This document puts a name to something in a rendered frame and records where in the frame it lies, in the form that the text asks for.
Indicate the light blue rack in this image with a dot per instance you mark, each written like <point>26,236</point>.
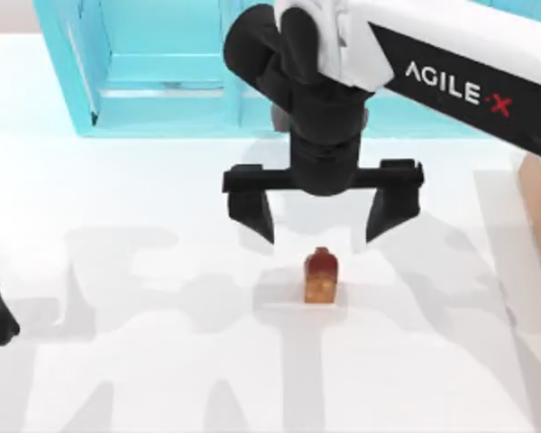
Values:
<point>153,58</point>

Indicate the amber bottle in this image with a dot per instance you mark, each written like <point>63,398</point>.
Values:
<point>322,282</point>

